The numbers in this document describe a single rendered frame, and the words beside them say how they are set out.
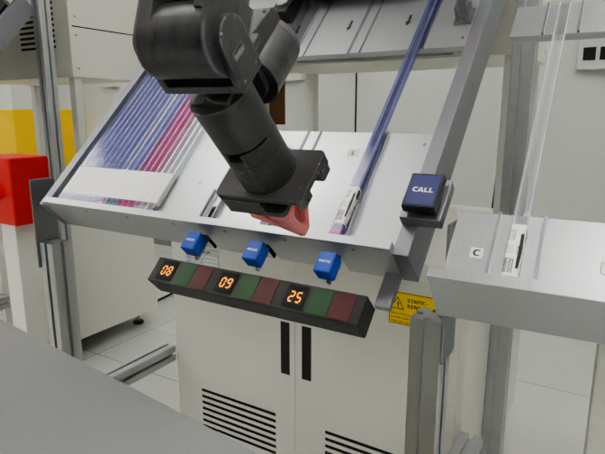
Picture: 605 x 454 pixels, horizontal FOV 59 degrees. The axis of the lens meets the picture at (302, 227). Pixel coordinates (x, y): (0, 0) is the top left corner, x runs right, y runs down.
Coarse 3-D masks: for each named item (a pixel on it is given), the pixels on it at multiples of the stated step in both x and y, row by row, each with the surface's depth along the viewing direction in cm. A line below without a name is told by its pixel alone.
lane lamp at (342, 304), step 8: (336, 296) 64; (344, 296) 64; (352, 296) 64; (336, 304) 64; (344, 304) 63; (352, 304) 63; (328, 312) 64; (336, 312) 63; (344, 312) 63; (344, 320) 62
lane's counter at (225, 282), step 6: (222, 276) 73; (228, 276) 73; (234, 276) 72; (222, 282) 72; (228, 282) 72; (234, 282) 72; (216, 288) 72; (222, 288) 72; (228, 288) 72; (228, 294) 71
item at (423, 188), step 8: (416, 176) 64; (424, 176) 63; (432, 176) 63; (440, 176) 62; (416, 184) 63; (424, 184) 62; (432, 184) 62; (408, 192) 63; (416, 192) 62; (424, 192) 62; (432, 192) 61; (408, 200) 62; (416, 200) 61; (424, 200) 61; (432, 200) 61
